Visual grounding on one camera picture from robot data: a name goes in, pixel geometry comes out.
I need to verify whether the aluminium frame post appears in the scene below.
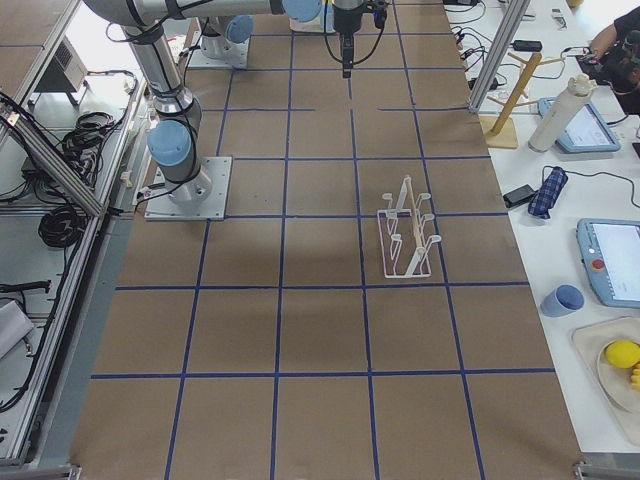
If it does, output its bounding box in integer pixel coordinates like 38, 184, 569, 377
469, 0, 530, 113

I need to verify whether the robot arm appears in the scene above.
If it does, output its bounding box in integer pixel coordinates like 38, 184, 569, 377
198, 15, 254, 60
86, 1, 324, 204

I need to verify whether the wooden mug tree stand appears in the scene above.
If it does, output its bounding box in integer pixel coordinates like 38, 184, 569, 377
479, 52, 564, 149

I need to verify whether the blue plaid folded umbrella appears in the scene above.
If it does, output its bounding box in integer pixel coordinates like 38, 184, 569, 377
528, 167, 568, 220

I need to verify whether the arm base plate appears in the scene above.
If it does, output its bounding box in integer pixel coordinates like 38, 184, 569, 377
189, 36, 250, 70
144, 156, 232, 221

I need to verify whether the blue cup on desk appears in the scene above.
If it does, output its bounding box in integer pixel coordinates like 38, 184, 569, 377
540, 284, 584, 317

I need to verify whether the white wire cup rack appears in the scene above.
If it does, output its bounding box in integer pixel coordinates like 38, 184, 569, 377
376, 175, 442, 279

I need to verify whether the yellow lemon toy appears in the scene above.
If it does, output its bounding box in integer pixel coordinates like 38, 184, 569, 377
604, 339, 640, 369

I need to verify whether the blue teach pendant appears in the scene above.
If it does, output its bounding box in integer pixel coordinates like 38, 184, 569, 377
555, 103, 621, 154
576, 218, 639, 308

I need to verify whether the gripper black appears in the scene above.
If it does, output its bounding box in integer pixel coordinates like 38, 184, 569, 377
333, 0, 364, 79

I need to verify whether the white cylindrical bottle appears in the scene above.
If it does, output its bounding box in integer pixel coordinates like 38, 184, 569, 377
528, 73, 597, 152

